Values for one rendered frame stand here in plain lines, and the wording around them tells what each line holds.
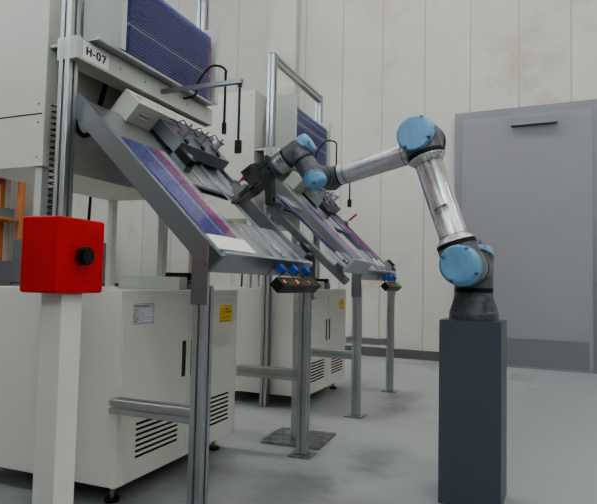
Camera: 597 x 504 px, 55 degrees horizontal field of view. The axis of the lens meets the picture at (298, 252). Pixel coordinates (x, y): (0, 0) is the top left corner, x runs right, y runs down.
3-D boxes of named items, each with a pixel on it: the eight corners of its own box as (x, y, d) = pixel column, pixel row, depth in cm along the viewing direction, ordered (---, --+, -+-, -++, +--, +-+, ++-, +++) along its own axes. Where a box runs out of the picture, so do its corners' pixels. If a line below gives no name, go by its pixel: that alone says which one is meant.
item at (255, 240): (303, 269, 215) (308, 263, 214) (213, 262, 154) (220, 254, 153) (271, 235, 221) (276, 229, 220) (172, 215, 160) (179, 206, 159)
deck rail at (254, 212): (302, 277, 217) (313, 265, 216) (300, 276, 215) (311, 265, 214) (192, 157, 239) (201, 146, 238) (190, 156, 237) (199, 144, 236)
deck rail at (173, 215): (210, 272, 154) (224, 256, 153) (206, 272, 153) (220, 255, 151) (72, 110, 176) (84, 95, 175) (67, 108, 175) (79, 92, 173)
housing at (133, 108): (194, 164, 236) (215, 138, 233) (114, 134, 191) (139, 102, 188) (182, 151, 239) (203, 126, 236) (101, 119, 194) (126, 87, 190)
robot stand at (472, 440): (506, 494, 180) (506, 319, 183) (500, 514, 163) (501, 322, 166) (448, 484, 187) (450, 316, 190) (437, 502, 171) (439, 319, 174)
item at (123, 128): (238, 208, 227) (247, 199, 226) (132, 179, 166) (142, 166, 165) (190, 155, 237) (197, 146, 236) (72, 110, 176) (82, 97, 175)
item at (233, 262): (300, 277, 215) (313, 263, 214) (210, 272, 154) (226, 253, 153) (298, 274, 216) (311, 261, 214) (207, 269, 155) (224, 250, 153)
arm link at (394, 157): (449, 127, 191) (322, 169, 214) (440, 119, 181) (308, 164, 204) (457, 160, 189) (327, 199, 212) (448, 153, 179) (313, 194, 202)
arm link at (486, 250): (497, 288, 181) (497, 246, 182) (489, 288, 169) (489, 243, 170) (459, 287, 187) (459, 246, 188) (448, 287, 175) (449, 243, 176)
